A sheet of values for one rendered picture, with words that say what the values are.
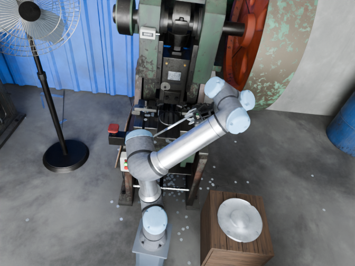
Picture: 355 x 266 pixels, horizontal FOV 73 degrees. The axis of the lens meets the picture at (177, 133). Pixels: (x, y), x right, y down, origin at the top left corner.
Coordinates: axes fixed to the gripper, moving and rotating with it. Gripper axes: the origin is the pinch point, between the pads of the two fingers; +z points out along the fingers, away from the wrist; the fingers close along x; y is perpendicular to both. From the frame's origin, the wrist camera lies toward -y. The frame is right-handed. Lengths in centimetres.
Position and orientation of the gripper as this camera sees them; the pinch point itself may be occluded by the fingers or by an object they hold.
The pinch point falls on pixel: (189, 116)
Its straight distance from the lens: 115.8
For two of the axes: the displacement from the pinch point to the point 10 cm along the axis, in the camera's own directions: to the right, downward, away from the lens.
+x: 4.7, 8.6, 2.2
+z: -6.3, 1.5, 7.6
